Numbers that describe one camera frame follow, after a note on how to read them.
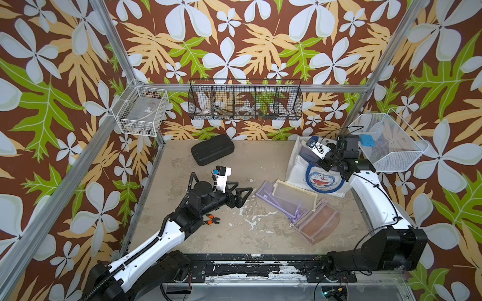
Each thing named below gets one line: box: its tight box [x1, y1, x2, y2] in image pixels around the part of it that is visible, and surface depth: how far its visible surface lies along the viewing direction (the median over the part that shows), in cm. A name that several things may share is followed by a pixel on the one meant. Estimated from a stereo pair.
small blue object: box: [360, 134, 376, 147], surface depth 87 cm
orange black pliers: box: [203, 213, 221, 226], surface depth 90 cm
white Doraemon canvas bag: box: [285, 136, 351, 199], surface depth 90 cm
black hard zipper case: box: [190, 134, 235, 167], surface depth 111 cm
